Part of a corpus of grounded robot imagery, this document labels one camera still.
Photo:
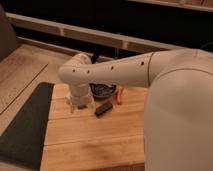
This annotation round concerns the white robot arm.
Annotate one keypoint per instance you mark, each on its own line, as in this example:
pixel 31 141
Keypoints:
pixel 178 109

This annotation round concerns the dark floor mat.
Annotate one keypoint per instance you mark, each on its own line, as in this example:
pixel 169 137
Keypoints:
pixel 23 140

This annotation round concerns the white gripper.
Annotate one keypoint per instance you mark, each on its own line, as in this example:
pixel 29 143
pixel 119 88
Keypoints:
pixel 79 101

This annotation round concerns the orange pepper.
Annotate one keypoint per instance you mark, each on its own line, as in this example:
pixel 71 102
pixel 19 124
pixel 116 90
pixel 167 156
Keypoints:
pixel 119 96

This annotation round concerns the beige wall rail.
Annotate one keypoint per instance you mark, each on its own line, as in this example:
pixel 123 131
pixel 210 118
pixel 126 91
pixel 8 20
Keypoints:
pixel 89 35

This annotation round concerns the wooden table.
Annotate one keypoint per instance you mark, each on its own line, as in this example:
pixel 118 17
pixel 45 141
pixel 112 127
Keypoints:
pixel 81 141

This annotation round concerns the dark round bowl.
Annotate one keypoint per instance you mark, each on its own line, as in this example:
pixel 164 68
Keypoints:
pixel 103 90

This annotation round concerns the black rectangular block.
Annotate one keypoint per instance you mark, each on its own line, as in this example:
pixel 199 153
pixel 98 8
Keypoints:
pixel 103 108

